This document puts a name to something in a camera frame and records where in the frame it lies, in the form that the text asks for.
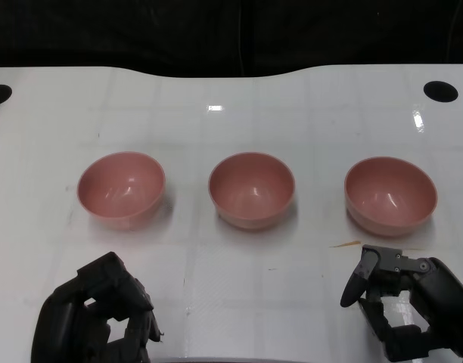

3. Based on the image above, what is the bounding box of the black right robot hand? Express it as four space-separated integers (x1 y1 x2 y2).
340 244 463 361

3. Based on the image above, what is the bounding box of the black backdrop cloth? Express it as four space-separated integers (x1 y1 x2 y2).
0 0 463 79

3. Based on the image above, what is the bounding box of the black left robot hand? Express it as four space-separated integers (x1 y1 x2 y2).
30 251 166 363

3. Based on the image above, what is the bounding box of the pink plastic bowl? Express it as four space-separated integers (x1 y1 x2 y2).
207 151 296 231
76 150 166 231
343 156 439 238

